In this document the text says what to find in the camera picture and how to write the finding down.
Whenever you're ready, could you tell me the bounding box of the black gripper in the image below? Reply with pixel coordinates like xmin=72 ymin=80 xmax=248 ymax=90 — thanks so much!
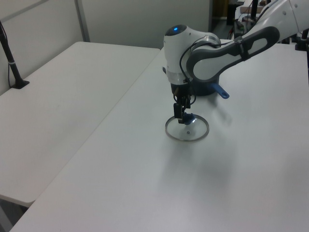
xmin=170 ymin=82 xmax=194 ymax=124

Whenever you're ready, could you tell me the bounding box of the glass lid with blue knob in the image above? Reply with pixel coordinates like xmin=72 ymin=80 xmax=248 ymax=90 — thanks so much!
xmin=165 ymin=112 xmax=210 ymax=143

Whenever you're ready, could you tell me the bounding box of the black background box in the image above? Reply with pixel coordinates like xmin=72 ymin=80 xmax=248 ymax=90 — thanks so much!
xmin=227 ymin=3 xmax=236 ymax=25

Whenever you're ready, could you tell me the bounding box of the thin black background pole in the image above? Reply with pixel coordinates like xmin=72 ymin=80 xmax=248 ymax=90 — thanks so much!
xmin=250 ymin=0 xmax=258 ymax=19

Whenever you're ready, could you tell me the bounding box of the white side table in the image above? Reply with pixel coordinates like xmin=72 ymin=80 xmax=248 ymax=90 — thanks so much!
xmin=0 ymin=41 xmax=161 ymax=207

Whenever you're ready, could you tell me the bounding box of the blue saucepan with handle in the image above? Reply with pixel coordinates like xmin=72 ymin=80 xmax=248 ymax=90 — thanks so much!
xmin=190 ymin=76 xmax=230 ymax=100

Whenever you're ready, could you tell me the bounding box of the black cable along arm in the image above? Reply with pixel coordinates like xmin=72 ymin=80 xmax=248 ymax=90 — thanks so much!
xmin=179 ymin=36 xmax=242 ymax=82

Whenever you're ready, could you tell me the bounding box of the grey partition post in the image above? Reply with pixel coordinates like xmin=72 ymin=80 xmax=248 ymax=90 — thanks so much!
xmin=74 ymin=0 xmax=91 ymax=43

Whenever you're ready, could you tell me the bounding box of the black camera stand with clamp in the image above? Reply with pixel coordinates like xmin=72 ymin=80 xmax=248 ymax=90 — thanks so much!
xmin=295 ymin=28 xmax=309 ymax=51

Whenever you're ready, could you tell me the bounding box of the black camera stand with flat base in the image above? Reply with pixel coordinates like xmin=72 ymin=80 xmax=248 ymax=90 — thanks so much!
xmin=0 ymin=20 xmax=30 ymax=89

